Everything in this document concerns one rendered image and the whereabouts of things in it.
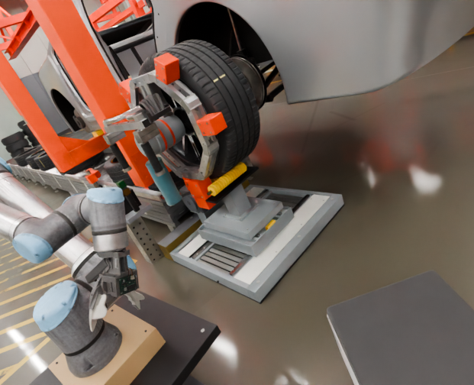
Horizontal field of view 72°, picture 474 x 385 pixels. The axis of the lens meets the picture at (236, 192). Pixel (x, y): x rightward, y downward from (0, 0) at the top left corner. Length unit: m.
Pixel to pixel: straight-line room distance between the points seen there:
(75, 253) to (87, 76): 1.04
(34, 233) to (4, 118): 13.82
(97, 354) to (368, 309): 0.86
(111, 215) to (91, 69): 1.24
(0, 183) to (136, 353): 0.76
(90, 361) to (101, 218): 0.54
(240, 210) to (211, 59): 0.83
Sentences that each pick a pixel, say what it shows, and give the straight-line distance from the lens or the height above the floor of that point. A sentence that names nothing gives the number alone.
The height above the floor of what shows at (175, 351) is 0.30.
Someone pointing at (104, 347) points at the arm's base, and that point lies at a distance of 1.28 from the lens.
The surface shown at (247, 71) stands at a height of 0.92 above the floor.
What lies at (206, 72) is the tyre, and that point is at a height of 1.04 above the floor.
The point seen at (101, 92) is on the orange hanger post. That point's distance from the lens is 2.02.
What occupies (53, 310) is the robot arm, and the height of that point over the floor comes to 0.65.
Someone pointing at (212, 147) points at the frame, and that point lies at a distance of 1.44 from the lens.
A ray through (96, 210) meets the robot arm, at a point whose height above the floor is 0.89.
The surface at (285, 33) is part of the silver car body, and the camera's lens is 1.54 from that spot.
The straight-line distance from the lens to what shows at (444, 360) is 0.97.
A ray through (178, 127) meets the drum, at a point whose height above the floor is 0.85.
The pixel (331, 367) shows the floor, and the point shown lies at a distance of 1.39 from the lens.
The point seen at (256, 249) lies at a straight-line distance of 1.76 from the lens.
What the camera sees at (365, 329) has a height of 0.34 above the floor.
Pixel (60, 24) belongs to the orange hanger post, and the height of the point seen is 1.47.
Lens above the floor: 1.16
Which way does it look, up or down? 25 degrees down
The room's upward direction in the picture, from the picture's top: 24 degrees counter-clockwise
